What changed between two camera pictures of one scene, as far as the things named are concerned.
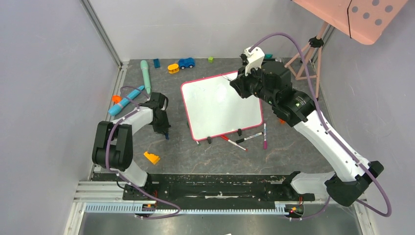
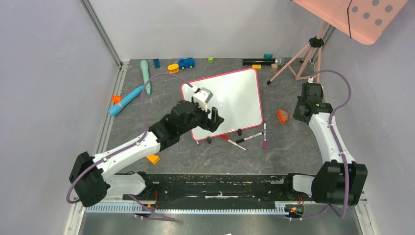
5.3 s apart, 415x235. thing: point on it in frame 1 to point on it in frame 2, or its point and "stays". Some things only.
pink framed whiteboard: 215,109 stays
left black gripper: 164,128 to 212,125
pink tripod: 316,41 stays
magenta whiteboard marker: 265,145 stays
